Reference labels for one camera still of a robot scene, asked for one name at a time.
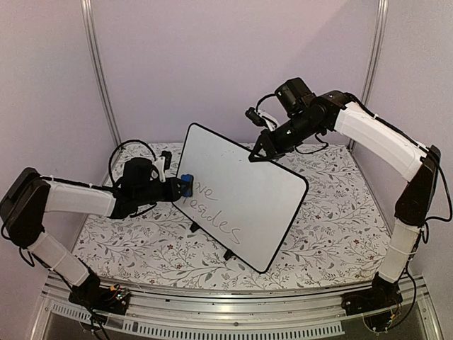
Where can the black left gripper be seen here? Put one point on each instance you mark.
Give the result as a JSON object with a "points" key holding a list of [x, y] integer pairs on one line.
{"points": [[173, 193]]}

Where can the small black-framed whiteboard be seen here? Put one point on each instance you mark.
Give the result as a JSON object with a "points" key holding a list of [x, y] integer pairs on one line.
{"points": [[247, 207]]}

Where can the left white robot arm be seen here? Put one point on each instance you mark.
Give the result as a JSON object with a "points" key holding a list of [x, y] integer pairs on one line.
{"points": [[32, 196]]}

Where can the aluminium corner post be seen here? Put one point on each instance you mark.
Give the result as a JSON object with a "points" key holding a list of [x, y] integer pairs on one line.
{"points": [[96, 60], [377, 42]]}

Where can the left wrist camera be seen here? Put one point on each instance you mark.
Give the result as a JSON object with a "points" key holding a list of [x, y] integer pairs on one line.
{"points": [[166, 158]]}

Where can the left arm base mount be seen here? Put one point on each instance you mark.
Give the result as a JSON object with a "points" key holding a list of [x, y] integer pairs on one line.
{"points": [[113, 300]]}

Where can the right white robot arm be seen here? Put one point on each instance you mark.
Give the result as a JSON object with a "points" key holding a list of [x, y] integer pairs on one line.
{"points": [[417, 166]]}

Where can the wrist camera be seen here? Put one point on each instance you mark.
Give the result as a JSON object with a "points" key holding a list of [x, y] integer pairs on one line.
{"points": [[166, 158], [254, 117]]}

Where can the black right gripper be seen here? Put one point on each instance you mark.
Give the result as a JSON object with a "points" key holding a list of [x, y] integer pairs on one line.
{"points": [[272, 152]]}

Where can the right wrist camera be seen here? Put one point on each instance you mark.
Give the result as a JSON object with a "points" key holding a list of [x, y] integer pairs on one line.
{"points": [[254, 117]]}

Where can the right aluminium corner post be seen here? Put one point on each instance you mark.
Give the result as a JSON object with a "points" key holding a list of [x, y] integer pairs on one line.
{"points": [[377, 42]]}

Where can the left aluminium corner post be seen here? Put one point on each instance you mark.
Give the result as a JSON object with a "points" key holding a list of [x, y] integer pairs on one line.
{"points": [[96, 60]]}

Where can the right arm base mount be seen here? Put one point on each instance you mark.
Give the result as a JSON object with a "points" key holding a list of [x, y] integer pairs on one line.
{"points": [[381, 294]]}

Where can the blue whiteboard eraser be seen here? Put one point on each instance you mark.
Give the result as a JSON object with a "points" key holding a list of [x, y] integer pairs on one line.
{"points": [[186, 186]]}

